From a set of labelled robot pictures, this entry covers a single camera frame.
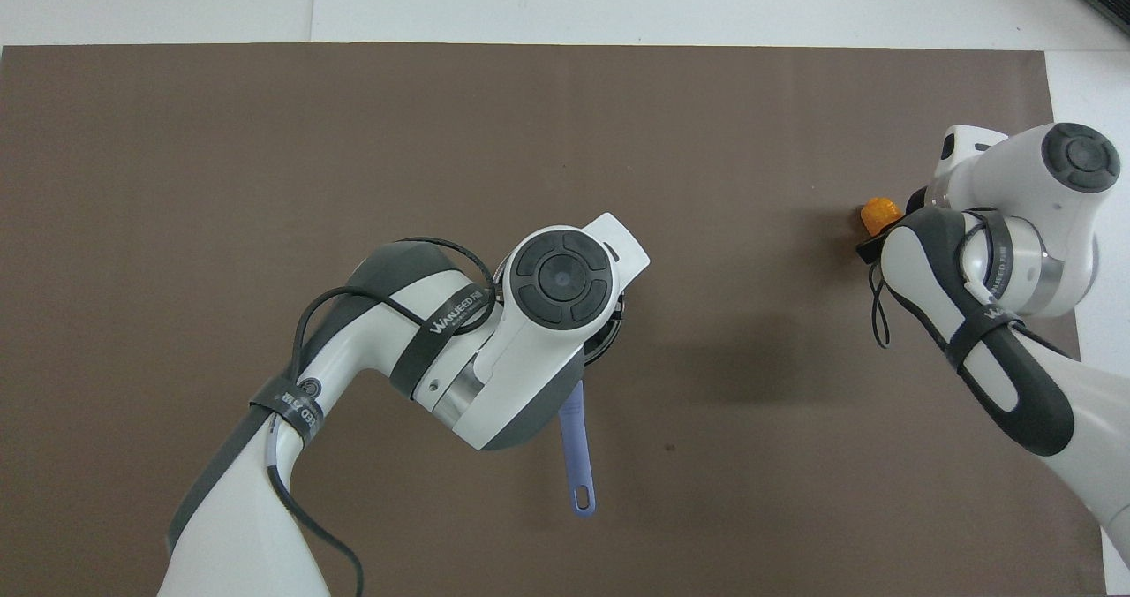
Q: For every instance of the orange toy corn cob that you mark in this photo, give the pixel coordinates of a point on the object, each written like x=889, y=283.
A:
x=879, y=215

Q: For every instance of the glass pot lid blue knob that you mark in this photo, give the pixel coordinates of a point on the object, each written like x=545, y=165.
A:
x=606, y=332

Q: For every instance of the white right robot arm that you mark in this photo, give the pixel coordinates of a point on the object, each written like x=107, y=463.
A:
x=1015, y=164

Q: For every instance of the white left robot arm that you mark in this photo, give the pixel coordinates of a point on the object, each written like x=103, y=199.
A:
x=538, y=350

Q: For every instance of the brown table mat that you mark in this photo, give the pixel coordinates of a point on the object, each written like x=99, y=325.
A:
x=177, y=182

